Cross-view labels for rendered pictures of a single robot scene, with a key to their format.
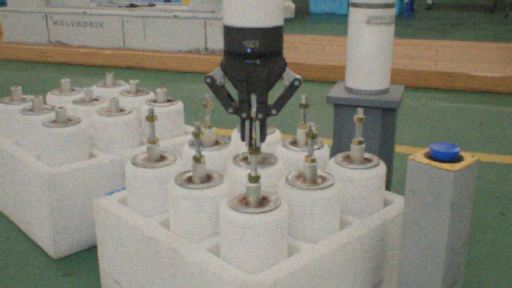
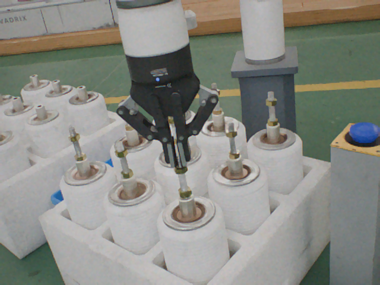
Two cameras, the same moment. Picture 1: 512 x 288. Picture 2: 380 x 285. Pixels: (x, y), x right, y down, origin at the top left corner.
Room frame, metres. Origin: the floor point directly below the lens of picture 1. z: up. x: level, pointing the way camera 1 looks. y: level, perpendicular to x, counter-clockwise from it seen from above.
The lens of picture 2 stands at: (0.25, 0.00, 0.63)
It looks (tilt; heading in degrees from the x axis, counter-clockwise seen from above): 28 degrees down; 358
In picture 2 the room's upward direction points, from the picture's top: 10 degrees counter-clockwise
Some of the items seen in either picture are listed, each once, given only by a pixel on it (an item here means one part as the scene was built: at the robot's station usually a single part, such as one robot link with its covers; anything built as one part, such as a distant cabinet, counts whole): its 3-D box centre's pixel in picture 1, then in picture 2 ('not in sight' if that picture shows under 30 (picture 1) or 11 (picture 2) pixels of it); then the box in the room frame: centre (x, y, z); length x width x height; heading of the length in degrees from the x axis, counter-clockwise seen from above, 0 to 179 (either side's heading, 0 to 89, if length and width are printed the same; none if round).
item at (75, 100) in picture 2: (161, 102); (84, 98); (1.28, 0.21, 0.25); 0.08 x 0.08 x 0.01
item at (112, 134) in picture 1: (118, 152); (54, 151); (1.20, 0.30, 0.16); 0.10 x 0.10 x 0.18
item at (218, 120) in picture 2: (303, 137); (218, 120); (0.99, -0.08, 0.26); 0.02 x 0.02 x 0.03
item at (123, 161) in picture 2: (198, 147); (124, 164); (0.82, 0.08, 0.30); 0.01 x 0.01 x 0.08; 56
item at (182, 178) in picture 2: (253, 165); (183, 181); (0.74, 0.00, 0.31); 0.01 x 0.01 x 0.08; 12
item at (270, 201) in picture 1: (253, 201); (189, 213); (0.74, 0.00, 0.25); 0.08 x 0.08 x 0.01
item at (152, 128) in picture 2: (239, 121); (160, 144); (0.74, 0.02, 0.37); 0.03 x 0.01 x 0.05; 81
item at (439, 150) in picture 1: (444, 153); (364, 134); (0.75, -0.26, 0.32); 0.04 x 0.04 x 0.02
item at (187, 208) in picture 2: (253, 193); (187, 205); (0.74, 0.00, 0.26); 0.02 x 0.02 x 0.03
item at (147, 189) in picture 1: (156, 210); (98, 214); (0.91, 0.17, 0.16); 0.10 x 0.10 x 0.18
